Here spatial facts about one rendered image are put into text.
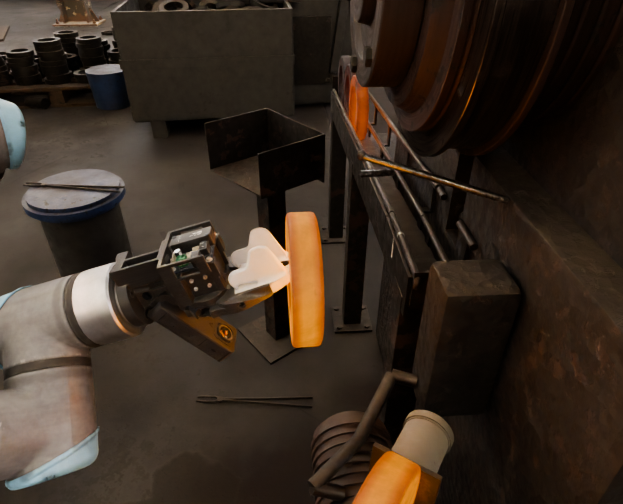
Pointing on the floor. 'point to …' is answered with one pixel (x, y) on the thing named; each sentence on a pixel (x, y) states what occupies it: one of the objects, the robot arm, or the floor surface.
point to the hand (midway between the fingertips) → (301, 265)
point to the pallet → (46, 68)
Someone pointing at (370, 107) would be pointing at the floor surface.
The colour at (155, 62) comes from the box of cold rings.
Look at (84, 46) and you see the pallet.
